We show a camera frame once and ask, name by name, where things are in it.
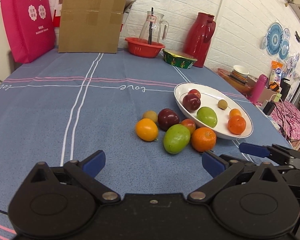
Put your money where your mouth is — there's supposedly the small orange kumquat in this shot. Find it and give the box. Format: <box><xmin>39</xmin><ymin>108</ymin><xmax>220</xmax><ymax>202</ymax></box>
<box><xmin>229</xmin><ymin>108</ymin><xmax>242</xmax><ymax>118</ymax></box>

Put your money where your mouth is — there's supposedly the red-yellow small plum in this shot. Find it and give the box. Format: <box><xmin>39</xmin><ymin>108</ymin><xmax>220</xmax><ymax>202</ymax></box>
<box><xmin>188</xmin><ymin>89</ymin><xmax>201</xmax><ymax>99</ymax></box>

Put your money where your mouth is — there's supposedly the dark purple plum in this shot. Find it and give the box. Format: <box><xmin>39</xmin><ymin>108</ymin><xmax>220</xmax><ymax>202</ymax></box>
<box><xmin>158</xmin><ymin>108</ymin><xmax>180</xmax><ymax>131</ymax></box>

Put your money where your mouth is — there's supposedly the blue striped tablecloth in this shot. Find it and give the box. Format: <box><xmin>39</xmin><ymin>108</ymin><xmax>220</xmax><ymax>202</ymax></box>
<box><xmin>0</xmin><ymin>50</ymin><xmax>287</xmax><ymax>239</ymax></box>

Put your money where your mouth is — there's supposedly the amber glass bowl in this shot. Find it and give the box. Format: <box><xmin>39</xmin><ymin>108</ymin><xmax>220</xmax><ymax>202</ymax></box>
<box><xmin>217</xmin><ymin>68</ymin><xmax>252</xmax><ymax>95</ymax></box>

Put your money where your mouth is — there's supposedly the glass pitcher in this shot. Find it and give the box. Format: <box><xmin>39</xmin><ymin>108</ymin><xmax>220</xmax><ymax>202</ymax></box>
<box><xmin>139</xmin><ymin>11</ymin><xmax>169</xmax><ymax>43</ymax></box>

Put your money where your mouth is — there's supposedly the white paper cup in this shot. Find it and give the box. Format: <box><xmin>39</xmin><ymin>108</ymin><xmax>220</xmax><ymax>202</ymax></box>
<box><xmin>233</xmin><ymin>65</ymin><xmax>249</xmax><ymax>77</ymax></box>

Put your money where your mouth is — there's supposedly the red thermos jug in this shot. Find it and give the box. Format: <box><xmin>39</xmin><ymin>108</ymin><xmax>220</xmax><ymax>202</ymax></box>
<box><xmin>183</xmin><ymin>12</ymin><xmax>216</xmax><ymax>68</ymax></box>

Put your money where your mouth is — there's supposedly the pink tote bag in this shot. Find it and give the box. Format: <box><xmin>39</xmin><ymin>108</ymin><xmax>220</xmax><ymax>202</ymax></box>
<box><xmin>0</xmin><ymin>0</ymin><xmax>56</xmax><ymax>63</ymax></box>

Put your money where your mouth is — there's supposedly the large orange mandarin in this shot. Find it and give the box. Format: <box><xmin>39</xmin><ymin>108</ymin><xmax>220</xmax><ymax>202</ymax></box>
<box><xmin>191</xmin><ymin>127</ymin><xmax>217</xmax><ymax>152</ymax></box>

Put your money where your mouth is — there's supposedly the pink thermos bottle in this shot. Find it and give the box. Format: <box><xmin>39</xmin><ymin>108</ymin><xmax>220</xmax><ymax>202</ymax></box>
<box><xmin>249</xmin><ymin>74</ymin><xmax>268</xmax><ymax>105</ymax></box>

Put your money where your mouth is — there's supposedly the green apple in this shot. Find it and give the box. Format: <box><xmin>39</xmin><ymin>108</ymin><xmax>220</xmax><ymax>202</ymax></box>
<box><xmin>196</xmin><ymin>107</ymin><xmax>218</xmax><ymax>128</ymax></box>
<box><xmin>163</xmin><ymin>124</ymin><xmax>191</xmax><ymax>154</ymax></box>

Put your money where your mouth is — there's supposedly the yellow-orange small fruit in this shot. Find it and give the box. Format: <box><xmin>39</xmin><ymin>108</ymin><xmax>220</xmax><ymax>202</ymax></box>
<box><xmin>135</xmin><ymin>118</ymin><xmax>159</xmax><ymax>142</ymax></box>

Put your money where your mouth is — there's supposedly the small tan longan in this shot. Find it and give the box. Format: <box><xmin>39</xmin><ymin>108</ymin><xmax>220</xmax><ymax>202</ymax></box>
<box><xmin>142</xmin><ymin>110</ymin><xmax>158</xmax><ymax>123</ymax></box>

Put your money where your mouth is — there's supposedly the red-orange small plum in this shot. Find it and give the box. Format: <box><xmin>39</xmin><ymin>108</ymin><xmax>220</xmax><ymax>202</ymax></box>
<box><xmin>180</xmin><ymin>119</ymin><xmax>196</xmax><ymax>134</ymax></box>

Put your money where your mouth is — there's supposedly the white round plate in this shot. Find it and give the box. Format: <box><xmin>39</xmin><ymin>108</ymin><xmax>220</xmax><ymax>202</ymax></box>
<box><xmin>173</xmin><ymin>83</ymin><xmax>254</xmax><ymax>140</ymax></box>

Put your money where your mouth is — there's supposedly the green foil bowl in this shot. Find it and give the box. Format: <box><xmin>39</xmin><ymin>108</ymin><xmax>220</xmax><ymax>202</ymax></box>
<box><xmin>162</xmin><ymin>48</ymin><xmax>197</xmax><ymax>69</ymax></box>

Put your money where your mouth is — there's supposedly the red plastic basket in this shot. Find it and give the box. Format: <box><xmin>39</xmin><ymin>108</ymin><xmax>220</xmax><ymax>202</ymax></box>
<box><xmin>125</xmin><ymin>37</ymin><xmax>165</xmax><ymax>58</ymax></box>

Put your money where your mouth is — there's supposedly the dark red plum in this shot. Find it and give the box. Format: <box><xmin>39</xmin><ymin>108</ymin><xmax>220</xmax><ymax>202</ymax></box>
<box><xmin>182</xmin><ymin>94</ymin><xmax>201</xmax><ymax>112</ymax></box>

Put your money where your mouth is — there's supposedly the black power adapter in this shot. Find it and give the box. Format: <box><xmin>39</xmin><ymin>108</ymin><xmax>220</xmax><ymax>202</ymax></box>
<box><xmin>262</xmin><ymin>101</ymin><xmax>275</xmax><ymax>116</ymax></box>

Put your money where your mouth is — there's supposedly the blue paper fan decoration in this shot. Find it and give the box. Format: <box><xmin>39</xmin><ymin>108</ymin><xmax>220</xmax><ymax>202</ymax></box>
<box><xmin>266</xmin><ymin>22</ymin><xmax>283</xmax><ymax>55</ymax></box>

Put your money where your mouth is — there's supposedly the brown cardboard box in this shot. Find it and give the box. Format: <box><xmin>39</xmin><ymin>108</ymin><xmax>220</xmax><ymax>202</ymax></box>
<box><xmin>58</xmin><ymin>0</ymin><xmax>126</xmax><ymax>54</ymax></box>

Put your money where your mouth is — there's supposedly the black stirrer in pitcher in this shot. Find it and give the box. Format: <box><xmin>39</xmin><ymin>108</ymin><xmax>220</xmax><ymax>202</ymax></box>
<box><xmin>148</xmin><ymin>7</ymin><xmax>154</xmax><ymax>44</ymax></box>

